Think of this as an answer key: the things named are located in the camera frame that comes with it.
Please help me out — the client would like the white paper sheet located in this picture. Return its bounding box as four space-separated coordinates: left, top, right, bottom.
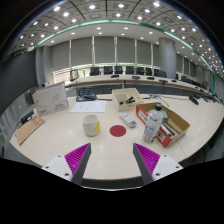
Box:
68 100 108 114

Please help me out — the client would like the red-sided open cardboard box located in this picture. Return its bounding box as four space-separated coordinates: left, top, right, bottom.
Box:
135 101 191 149

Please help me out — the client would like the black flat device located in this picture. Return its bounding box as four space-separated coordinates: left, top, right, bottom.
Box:
19 110 35 125

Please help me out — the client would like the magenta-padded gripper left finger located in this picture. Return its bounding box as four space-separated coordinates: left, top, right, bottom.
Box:
41 142 92 186

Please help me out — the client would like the black and silver marker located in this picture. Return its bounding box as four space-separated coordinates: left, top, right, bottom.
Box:
160 122 175 138

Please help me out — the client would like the white printed cardboard box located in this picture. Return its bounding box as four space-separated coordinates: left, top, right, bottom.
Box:
31 82 70 117

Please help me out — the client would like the black tabletop microphone unit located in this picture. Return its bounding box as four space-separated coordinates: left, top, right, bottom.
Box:
188 95 200 106

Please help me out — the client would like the dark desk telephone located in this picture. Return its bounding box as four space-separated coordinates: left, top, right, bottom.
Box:
75 90 98 102

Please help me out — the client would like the black stapler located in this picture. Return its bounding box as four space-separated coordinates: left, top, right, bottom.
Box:
119 96 136 106

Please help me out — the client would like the white remote control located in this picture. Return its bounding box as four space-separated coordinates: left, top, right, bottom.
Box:
119 111 138 129

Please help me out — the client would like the flat round red coaster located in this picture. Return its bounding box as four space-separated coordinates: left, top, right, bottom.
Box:
109 124 128 138

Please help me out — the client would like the brown paper envelope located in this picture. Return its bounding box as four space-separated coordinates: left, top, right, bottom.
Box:
14 115 47 146

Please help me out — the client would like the thin dark cable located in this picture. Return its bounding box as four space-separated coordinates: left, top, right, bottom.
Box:
143 93 191 102

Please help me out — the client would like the group of round ceiling lights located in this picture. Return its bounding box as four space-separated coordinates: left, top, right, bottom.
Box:
18 1 224 79

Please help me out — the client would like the row of black desk microphones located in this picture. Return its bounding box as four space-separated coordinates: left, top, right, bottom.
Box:
110 73 178 84

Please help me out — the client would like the clear plastic drink bottle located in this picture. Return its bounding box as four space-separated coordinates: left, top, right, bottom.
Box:
142 103 165 144

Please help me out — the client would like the white mug with yellow handle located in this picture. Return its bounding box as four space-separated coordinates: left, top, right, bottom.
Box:
82 113 101 137

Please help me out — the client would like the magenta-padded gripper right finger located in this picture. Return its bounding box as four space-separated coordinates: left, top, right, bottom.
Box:
132 142 184 186

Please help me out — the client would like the long curved conference desk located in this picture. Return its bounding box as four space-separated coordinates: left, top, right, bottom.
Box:
64 73 224 104

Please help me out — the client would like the beige divided cardboard box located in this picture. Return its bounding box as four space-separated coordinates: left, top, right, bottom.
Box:
111 87 144 113

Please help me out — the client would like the dark slim pen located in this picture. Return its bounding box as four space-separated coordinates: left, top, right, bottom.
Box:
165 121 183 135

